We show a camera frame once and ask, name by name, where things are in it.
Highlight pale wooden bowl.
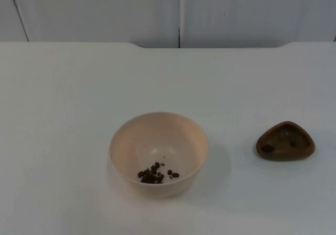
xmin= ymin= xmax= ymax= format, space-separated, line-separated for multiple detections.
xmin=109 ymin=111 xmax=209 ymax=197

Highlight coffee beans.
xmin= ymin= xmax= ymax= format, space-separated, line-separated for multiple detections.
xmin=138 ymin=162 xmax=181 ymax=184

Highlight dark brown wooden cup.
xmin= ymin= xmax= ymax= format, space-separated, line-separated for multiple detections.
xmin=256 ymin=120 xmax=316 ymax=162

